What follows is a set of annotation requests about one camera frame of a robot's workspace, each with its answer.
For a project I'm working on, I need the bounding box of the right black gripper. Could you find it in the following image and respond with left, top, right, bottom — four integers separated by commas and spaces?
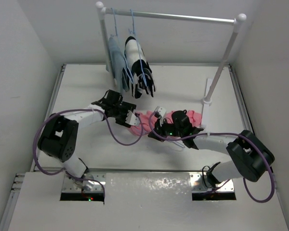
148, 116, 183, 142

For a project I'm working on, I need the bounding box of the pink t shirt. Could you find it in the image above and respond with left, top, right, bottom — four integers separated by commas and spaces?
128, 110, 202, 136

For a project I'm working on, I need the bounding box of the blue wire hanger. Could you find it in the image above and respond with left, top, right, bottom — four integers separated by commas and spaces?
168, 141, 185, 151

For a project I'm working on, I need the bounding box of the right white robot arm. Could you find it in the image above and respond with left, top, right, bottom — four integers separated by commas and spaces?
148, 110, 275, 188

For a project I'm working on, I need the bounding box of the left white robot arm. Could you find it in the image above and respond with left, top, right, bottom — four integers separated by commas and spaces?
36, 90, 139, 179

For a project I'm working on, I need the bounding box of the blue hanger with striped garment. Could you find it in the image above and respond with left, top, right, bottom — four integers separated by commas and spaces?
124, 10, 155, 91

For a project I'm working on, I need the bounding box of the black and white hanging garment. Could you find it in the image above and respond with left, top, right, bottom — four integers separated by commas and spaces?
124, 36, 156, 99

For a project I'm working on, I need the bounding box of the light blue hanging garment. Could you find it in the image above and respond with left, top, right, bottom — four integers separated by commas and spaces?
108, 37, 130, 94

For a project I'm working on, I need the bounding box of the white clothes rack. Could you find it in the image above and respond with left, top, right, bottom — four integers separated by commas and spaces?
95, 1, 247, 128

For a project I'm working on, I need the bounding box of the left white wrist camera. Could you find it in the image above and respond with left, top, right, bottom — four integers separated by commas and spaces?
125, 111, 140, 126

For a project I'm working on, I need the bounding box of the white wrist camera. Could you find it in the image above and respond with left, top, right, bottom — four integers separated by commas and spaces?
154, 106, 167, 126
125, 111, 140, 126

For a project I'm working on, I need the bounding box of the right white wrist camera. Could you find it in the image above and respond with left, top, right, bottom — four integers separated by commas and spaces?
154, 106, 167, 126

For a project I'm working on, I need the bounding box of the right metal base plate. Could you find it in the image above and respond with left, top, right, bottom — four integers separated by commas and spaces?
189, 171, 235, 193

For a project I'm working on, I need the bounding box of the metal base plate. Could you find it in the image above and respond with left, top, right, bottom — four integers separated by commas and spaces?
61, 172, 106, 193
189, 171, 235, 193

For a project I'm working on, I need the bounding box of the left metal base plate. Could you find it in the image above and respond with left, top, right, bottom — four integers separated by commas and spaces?
61, 172, 106, 193

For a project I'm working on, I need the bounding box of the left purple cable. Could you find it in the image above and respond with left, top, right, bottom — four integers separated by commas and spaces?
33, 108, 145, 191

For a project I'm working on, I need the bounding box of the purple cable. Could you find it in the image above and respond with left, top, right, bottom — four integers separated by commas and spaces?
148, 111, 276, 203
33, 108, 145, 191

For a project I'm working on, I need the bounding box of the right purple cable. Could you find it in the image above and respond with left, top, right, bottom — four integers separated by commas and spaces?
148, 111, 276, 203

